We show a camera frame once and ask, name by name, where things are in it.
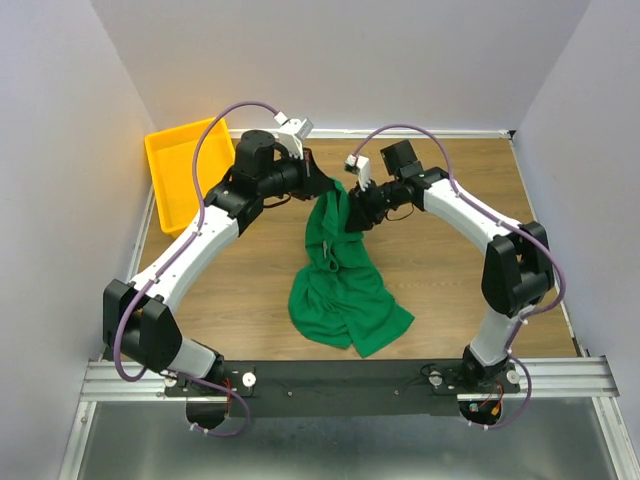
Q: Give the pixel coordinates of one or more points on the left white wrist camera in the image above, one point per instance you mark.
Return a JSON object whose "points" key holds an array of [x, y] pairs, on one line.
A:
{"points": [[292, 132]]}

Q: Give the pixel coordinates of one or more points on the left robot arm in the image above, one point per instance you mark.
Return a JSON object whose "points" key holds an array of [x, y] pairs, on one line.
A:
{"points": [[138, 316]]}

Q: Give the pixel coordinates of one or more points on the aluminium left side rail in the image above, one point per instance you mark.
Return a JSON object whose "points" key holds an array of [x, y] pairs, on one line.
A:
{"points": [[131, 271]]}

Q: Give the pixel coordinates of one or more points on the aluminium front rail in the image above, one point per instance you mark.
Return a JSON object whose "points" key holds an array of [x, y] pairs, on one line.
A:
{"points": [[579, 377]]}

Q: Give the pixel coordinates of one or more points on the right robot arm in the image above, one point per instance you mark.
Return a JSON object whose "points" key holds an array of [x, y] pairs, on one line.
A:
{"points": [[516, 275]]}

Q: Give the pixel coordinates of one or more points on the yellow plastic tray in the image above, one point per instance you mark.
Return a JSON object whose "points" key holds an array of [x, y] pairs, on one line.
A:
{"points": [[170, 155]]}

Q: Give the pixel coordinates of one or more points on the aluminium rail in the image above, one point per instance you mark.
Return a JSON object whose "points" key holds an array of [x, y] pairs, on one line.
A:
{"points": [[575, 342], [579, 377], [131, 271]]}

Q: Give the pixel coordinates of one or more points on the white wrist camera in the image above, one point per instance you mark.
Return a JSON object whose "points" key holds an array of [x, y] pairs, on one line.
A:
{"points": [[292, 132], [360, 166]]}

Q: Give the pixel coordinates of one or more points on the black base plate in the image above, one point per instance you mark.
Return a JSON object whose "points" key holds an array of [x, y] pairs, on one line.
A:
{"points": [[331, 388]]}

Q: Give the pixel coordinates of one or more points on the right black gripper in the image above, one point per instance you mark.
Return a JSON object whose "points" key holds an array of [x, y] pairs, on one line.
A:
{"points": [[358, 220]]}

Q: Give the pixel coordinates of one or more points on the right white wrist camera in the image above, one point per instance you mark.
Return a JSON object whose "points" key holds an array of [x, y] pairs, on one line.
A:
{"points": [[360, 166]]}

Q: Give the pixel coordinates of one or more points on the aluminium right side rail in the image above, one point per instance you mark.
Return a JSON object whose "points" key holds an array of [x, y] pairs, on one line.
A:
{"points": [[575, 342]]}

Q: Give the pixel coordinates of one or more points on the green t shirt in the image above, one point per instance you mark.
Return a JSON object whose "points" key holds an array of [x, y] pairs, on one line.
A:
{"points": [[339, 298]]}

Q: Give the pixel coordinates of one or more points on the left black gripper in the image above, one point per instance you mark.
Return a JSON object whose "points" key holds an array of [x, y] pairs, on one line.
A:
{"points": [[312, 179]]}

